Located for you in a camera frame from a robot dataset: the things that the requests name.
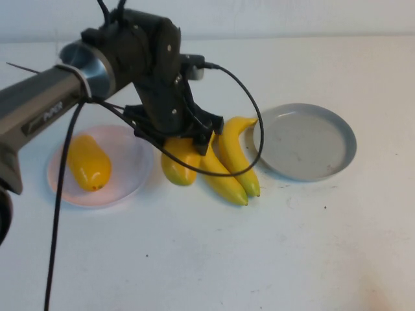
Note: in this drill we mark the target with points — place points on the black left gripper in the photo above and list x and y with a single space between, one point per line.
162 110

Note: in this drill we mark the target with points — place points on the orange mango with green tip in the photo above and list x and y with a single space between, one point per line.
178 176

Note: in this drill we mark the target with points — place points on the yellow banana with stubby stem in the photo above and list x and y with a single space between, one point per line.
227 188

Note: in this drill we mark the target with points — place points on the plain yellow-orange mango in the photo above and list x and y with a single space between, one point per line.
90 165

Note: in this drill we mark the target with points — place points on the grey and black left arm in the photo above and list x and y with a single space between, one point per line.
39 94

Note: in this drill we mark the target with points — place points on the pink round plate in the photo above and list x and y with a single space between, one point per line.
129 175

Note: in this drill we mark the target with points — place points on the grey-blue round plate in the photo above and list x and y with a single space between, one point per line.
308 145

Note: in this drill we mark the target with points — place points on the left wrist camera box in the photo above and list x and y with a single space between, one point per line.
196 73

